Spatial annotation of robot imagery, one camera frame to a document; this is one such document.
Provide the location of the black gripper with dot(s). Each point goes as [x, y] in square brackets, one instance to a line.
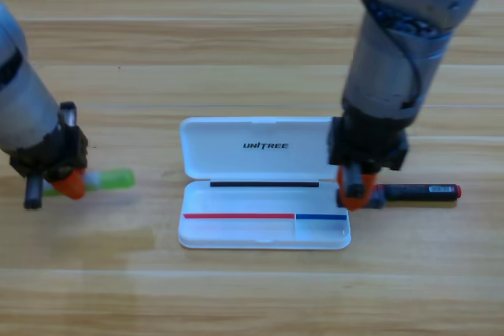
[366, 143]
[59, 151]

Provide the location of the green glue stick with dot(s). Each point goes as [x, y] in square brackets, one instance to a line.
[114, 178]

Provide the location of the red and black marker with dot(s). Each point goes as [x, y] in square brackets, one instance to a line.
[421, 192]

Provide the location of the white Unitree pencil case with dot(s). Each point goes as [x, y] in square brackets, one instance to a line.
[256, 155]

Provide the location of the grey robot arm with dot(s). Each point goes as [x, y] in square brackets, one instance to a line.
[393, 56]
[19, 108]

